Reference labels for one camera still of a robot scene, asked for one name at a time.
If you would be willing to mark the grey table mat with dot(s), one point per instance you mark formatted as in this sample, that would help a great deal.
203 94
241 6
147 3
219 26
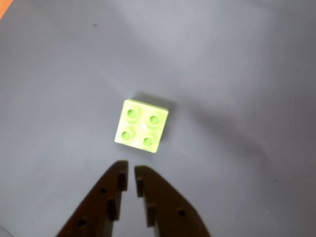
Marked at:
234 74

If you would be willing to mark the light green lego block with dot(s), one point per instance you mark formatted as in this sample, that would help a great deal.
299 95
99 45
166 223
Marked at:
142 126

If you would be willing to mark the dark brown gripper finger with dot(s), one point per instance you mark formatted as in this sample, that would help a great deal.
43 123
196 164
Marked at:
168 207
98 202

